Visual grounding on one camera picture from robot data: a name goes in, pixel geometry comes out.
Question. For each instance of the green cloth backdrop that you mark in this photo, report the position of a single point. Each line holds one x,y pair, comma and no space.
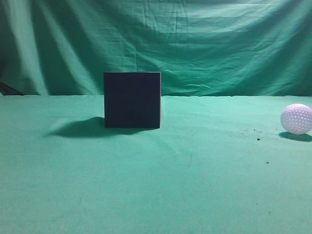
201,47

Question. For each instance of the dark blue cube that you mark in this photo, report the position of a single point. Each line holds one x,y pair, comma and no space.
132,99

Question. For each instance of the white dimpled golf ball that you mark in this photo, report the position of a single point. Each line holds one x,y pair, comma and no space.
297,119

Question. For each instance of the green table cloth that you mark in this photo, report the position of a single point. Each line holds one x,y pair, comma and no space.
217,165

